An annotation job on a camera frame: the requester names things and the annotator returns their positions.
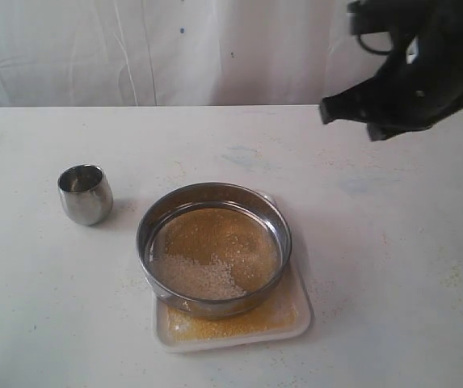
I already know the round steel mesh sieve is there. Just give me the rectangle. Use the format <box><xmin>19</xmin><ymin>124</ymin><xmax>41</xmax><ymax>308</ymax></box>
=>
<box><xmin>137</xmin><ymin>182</ymin><xmax>293</xmax><ymax>319</ymax></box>

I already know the white backdrop curtain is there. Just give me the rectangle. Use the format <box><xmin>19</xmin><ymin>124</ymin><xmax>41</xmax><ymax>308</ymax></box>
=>
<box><xmin>0</xmin><ymin>0</ymin><xmax>383</xmax><ymax>107</ymax></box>

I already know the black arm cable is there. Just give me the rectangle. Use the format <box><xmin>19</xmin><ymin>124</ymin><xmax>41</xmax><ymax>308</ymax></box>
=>
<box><xmin>355</xmin><ymin>33</ymin><xmax>394</xmax><ymax>55</ymax></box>

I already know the stainless steel cup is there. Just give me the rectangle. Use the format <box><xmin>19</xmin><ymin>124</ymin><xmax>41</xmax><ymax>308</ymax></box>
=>
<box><xmin>57</xmin><ymin>164</ymin><xmax>113</xmax><ymax>226</ymax></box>

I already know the white square plastic tray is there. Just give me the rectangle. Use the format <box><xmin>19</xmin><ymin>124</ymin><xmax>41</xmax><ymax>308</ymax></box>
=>
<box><xmin>153</xmin><ymin>194</ymin><xmax>311</xmax><ymax>353</ymax></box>

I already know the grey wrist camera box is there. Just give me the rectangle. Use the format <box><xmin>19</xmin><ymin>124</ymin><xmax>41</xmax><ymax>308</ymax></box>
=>
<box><xmin>347</xmin><ymin>0</ymin><xmax>398</xmax><ymax>36</ymax></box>

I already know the yellow grain mixture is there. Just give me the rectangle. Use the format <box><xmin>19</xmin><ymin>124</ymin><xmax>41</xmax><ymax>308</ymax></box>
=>
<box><xmin>152</xmin><ymin>209</ymin><xmax>298</xmax><ymax>342</ymax></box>

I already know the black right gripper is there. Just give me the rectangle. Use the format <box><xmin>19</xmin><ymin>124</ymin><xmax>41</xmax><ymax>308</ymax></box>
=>
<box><xmin>318</xmin><ymin>1</ymin><xmax>463</xmax><ymax>141</ymax></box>

